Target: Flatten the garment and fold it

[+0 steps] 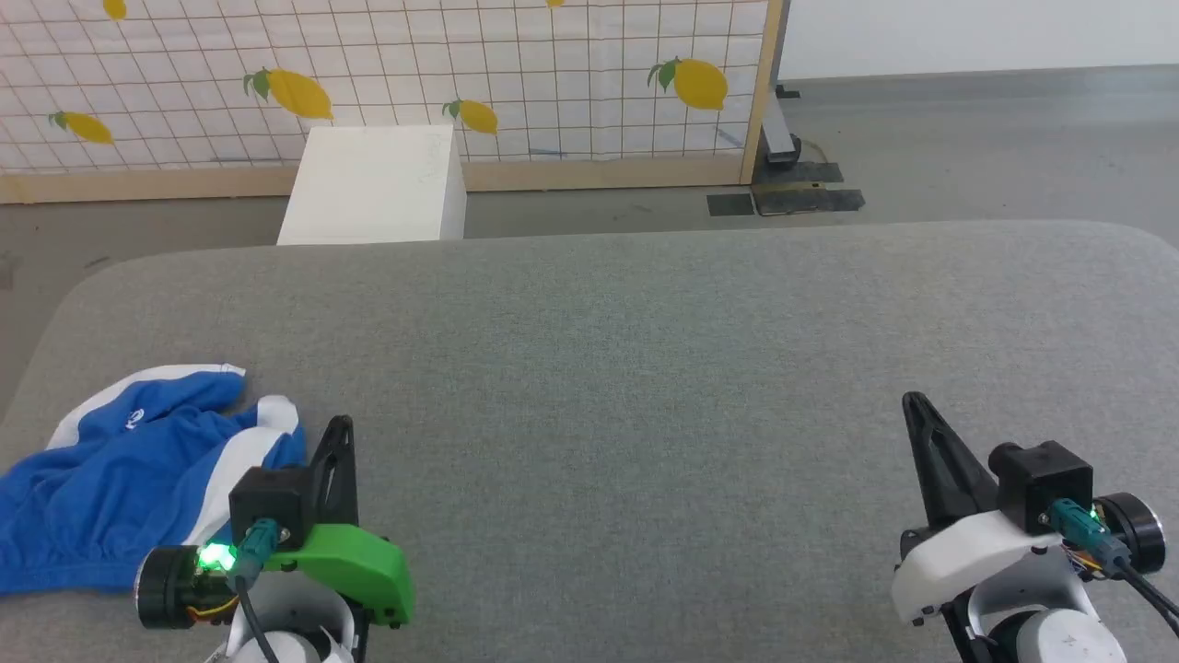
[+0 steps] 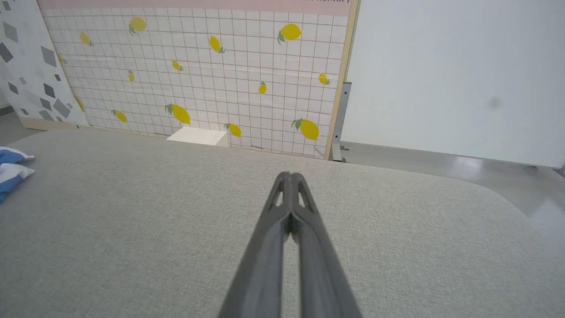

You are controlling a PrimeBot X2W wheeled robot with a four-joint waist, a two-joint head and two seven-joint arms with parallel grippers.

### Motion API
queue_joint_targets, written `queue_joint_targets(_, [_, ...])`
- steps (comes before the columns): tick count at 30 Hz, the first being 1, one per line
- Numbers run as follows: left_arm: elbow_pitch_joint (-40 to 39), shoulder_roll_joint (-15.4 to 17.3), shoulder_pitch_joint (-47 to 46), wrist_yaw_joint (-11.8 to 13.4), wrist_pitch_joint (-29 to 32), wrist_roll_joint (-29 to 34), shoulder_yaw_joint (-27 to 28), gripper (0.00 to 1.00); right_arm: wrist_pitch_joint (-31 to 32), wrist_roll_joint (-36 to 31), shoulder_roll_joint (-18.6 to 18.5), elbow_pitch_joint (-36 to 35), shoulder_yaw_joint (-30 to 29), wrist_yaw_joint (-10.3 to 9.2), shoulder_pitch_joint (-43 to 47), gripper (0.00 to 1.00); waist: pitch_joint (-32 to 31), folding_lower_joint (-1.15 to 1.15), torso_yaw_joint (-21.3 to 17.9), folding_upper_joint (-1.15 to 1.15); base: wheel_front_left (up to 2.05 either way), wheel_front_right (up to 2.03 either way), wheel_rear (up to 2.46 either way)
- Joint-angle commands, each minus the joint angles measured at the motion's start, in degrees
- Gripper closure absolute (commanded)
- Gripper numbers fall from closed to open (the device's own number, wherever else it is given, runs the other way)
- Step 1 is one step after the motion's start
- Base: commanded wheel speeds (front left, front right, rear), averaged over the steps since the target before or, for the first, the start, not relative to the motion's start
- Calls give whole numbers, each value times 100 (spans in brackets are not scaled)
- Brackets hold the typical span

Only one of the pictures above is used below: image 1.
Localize long black floor plate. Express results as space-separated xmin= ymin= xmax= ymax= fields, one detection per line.
xmin=750 ymin=161 xmax=868 ymax=217

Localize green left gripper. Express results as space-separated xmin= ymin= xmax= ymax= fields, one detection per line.
xmin=263 ymin=414 xmax=415 ymax=630

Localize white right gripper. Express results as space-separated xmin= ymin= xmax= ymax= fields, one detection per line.
xmin=891 ymin=391 xmax=1090 ymax=628

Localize white box cabinet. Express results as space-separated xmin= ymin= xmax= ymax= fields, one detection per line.
xmin=276 ymin=124 xmax=468 ymax=247

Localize lemon print partition panel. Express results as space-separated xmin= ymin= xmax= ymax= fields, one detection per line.
xmin=0 ymin=0 xmax=785 ymax=205

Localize aluminium panel support strut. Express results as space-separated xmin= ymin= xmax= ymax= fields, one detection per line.
xmin=757 ymin=0 xmax=804 ymax=169

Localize blue and white shorts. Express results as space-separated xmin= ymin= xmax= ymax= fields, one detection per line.
xmin=0 ymin=364 xmax=308 ymax=596

